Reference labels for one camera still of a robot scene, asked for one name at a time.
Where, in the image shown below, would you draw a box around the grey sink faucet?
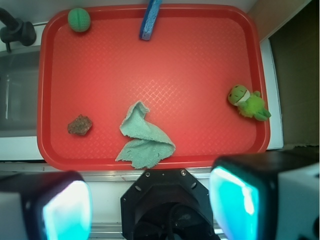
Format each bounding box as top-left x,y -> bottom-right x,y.
0,8 -> 37,53

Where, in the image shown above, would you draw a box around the brown rock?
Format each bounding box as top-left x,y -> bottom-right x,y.
67,114 -> 93,136

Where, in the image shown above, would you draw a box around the brown cardboard panel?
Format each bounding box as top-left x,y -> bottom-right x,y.
269,0 -> 320,149

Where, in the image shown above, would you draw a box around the blue sponge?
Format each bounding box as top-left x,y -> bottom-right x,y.
139,0 -> 163,41

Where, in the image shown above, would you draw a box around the green plush frog toy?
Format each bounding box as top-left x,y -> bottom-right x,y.
227,84 -> 272,122

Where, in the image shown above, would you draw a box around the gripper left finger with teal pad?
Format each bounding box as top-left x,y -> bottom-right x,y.
0,171 -> 93,240

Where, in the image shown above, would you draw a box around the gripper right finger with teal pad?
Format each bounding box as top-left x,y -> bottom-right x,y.
209,151 -> 320,240

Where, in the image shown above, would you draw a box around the light teal cloth rag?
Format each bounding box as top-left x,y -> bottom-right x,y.
115,101 -> 176,169

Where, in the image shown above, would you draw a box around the green rubber ball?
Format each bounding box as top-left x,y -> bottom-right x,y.
67,8 -> 91,33

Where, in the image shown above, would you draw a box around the grey sink basin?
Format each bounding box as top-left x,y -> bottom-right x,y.
0,46 -> 40,138

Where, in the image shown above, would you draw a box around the red plastic tray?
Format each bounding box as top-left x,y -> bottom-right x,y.
37,4 -> 270,171

